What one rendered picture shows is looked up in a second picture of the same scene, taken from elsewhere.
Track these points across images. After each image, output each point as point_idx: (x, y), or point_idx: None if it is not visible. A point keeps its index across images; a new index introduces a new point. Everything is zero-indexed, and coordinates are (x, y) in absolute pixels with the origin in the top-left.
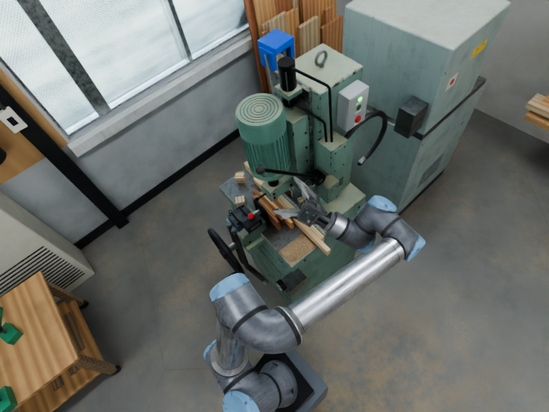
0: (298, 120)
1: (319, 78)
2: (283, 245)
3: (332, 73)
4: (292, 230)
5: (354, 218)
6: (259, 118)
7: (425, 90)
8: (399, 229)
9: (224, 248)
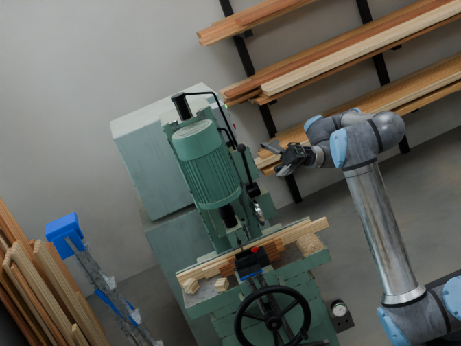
0: None
1: (195, 108)
2: (299, 253)
3: (195, 104)
4: (287, 248)
5: (314, 145)
6: (202, 126)
7: None
8: (339, 114)
9: (274, 286)
